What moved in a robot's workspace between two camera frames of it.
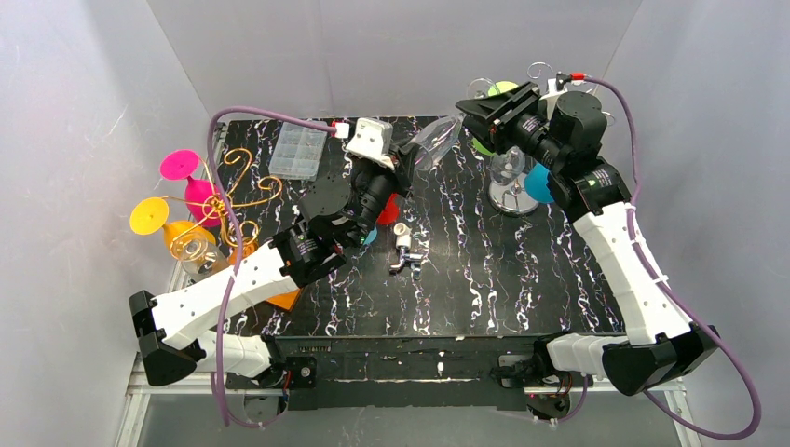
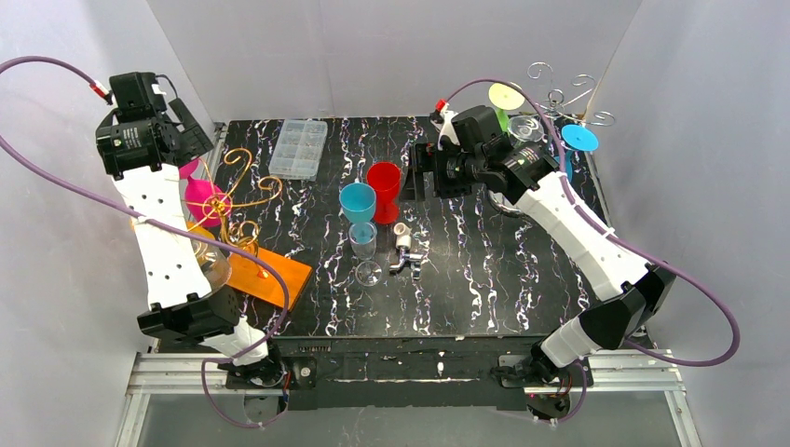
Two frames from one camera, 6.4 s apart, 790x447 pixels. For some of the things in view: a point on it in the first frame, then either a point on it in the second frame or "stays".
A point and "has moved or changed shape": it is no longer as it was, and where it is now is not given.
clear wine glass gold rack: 434,139 has moved or changed shape
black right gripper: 499,112 -> 426,170
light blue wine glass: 371,237 has moved or changed shape
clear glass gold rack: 201,257 stays
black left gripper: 394,174 -> 187,132
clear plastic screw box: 298,153 stays
